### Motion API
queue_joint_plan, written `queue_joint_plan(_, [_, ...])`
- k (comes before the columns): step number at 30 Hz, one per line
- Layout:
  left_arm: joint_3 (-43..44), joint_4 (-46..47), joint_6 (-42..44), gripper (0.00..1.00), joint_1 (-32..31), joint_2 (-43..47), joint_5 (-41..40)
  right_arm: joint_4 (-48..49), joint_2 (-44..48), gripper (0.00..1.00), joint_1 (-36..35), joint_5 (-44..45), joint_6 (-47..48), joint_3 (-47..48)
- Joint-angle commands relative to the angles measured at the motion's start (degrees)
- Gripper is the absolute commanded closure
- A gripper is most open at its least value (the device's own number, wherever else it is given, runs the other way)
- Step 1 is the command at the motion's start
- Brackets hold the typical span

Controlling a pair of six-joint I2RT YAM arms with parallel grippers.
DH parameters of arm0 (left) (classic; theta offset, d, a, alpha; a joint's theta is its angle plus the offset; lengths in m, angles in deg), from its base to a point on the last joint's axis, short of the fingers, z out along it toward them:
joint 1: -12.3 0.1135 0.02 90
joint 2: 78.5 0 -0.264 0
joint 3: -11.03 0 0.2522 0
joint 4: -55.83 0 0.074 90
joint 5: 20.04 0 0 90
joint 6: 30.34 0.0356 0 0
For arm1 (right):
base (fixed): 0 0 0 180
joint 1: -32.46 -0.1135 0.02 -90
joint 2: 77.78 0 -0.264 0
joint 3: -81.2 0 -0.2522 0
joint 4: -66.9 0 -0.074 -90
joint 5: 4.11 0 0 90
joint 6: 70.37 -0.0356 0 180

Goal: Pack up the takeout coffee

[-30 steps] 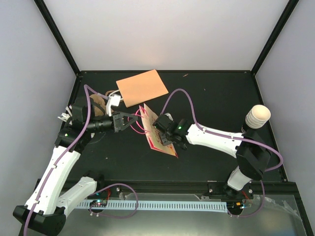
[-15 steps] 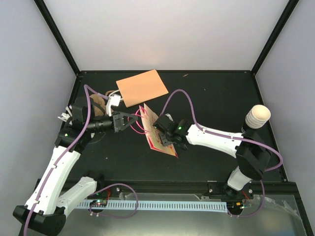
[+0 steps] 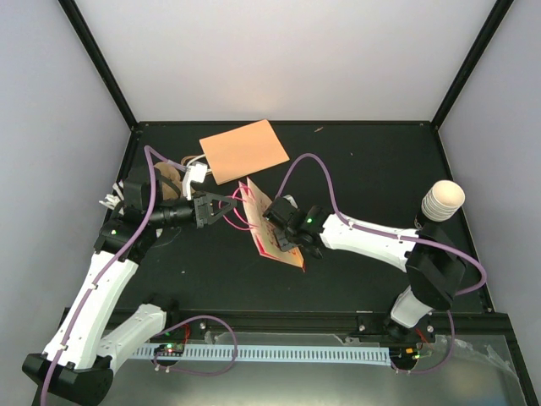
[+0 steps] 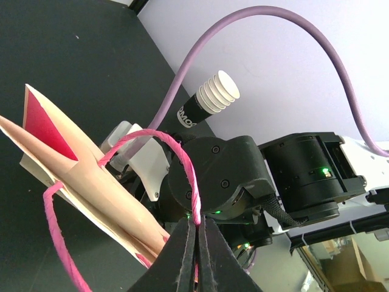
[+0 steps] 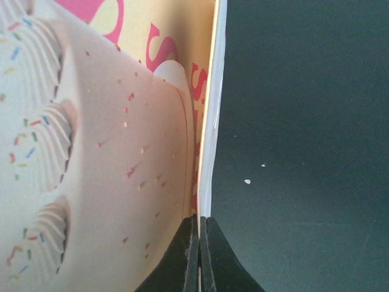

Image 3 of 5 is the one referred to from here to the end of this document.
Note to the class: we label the black frame post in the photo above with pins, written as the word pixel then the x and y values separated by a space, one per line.
pixel 485 35
pixel 88 41

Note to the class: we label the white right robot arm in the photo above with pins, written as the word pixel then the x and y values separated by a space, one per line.
pixel 434 275

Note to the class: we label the white straws bundle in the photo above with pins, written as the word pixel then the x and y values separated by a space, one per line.
pixel 110 201

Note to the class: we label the light blue cable duct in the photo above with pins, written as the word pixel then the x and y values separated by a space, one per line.
pixel 283 354

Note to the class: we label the black frame post right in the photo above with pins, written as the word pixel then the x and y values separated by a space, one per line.
pixel 485 35

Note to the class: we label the plain brown paper bag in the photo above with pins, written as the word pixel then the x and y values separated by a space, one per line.
pixel 242 151

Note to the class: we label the cream cakes paper bag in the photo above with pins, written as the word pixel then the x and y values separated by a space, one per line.
pixel 252 202

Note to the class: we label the brown pulp cup carriers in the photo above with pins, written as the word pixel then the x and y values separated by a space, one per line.
pixel 171 181

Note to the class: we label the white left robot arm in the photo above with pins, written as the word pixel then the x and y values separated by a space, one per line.
pixel 82 358

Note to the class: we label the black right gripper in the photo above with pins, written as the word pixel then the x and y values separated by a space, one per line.
pixel 284 244

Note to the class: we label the stack of paper cups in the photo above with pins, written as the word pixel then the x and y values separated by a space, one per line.
pixel 440 203

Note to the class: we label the black frame post left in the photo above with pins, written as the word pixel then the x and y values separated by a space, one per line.
pixel 88 41

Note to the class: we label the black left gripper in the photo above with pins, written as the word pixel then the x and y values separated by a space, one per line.
pixel 203 209

